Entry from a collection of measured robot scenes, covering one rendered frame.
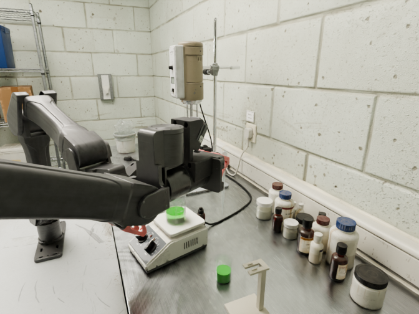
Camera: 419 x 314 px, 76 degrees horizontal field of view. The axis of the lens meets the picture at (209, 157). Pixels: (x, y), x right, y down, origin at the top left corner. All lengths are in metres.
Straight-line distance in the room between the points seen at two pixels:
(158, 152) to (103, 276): 0.48
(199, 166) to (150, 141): 0.11
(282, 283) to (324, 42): 0.72
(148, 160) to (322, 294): 0.54
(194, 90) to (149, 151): 0.73
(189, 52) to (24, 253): 0.86
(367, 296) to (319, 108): 0.56
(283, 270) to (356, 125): 0.46
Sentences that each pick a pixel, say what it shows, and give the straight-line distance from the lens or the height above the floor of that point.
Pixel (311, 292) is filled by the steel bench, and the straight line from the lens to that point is 0.76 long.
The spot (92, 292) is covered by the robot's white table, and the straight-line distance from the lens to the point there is 0.78.
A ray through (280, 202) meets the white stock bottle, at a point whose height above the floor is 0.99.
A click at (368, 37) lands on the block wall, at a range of 0.89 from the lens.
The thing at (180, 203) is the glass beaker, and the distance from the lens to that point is 0.77.
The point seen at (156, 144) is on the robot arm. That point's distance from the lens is 0.40.
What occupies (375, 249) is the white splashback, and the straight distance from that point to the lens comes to 0.89.
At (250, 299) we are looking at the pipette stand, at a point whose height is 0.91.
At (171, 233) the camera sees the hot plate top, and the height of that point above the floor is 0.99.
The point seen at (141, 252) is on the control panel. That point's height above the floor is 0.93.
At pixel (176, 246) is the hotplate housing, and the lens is 0.78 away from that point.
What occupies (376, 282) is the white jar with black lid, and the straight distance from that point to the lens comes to 0.74.
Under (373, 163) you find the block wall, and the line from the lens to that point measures 0.88.
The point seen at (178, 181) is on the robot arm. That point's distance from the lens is 0.44.
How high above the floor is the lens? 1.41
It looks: 18 degrees down
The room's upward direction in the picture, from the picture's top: straight up
